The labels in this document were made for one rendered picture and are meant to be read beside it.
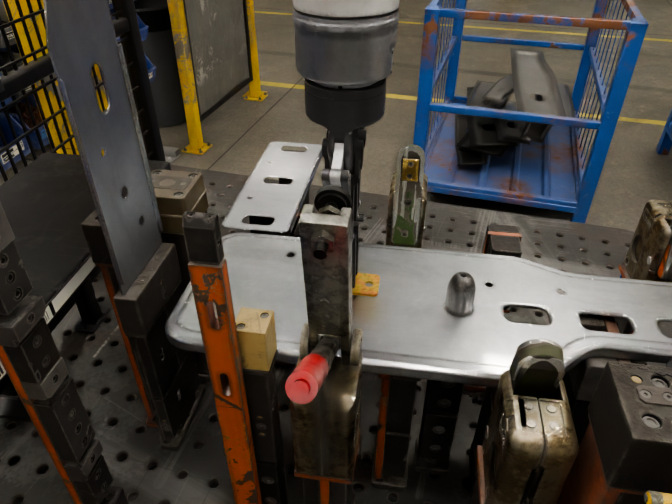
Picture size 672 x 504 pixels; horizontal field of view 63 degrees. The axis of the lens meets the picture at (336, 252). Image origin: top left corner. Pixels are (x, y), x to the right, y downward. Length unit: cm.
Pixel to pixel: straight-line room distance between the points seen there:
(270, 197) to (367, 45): 42
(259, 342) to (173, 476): 40
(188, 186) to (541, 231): 89
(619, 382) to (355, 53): 32
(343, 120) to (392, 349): 25
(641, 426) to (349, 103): 33
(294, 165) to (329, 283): 53
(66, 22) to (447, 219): 100
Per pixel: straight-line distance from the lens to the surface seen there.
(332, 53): 47
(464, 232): 133
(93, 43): 63
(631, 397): 44
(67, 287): 71
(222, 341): 51
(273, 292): 66
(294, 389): 37
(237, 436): 62
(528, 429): 46
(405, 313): 63
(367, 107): 50
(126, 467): 91
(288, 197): 85
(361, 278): 65
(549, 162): 301
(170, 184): 79
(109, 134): 65
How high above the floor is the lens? 142
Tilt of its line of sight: 36 degrees down
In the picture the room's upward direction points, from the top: straight up
